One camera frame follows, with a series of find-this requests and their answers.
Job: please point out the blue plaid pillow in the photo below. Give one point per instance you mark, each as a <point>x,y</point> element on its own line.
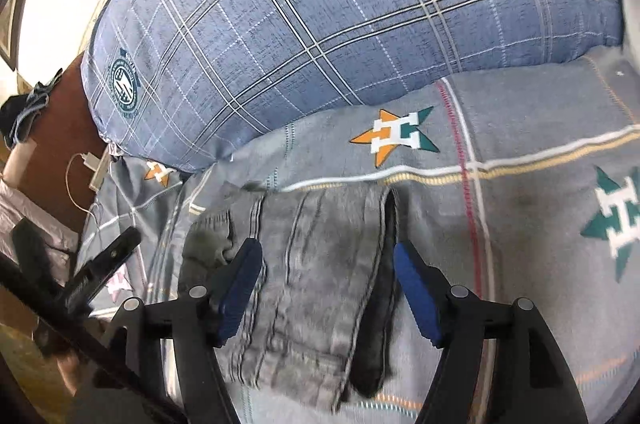
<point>320,19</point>

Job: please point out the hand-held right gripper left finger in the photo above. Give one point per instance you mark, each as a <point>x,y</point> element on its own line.
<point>241,289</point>

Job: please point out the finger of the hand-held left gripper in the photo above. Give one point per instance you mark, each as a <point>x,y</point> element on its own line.
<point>32,246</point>
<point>102,266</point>

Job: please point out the grey star print bed sheet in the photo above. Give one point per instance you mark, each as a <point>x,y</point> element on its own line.
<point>525,184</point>

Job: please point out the brown wooden bedside table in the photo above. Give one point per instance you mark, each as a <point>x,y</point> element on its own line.
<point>55,144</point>

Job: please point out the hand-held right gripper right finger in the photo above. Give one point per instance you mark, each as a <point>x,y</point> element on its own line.
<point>419,296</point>

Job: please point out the blue denim cloth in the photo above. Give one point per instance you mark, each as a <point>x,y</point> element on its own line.
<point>27,106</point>

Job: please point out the grey pants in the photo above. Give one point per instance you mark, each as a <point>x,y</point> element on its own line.
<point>305,284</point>

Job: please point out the white cylindrical bottle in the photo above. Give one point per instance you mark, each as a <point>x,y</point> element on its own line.
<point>19,161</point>

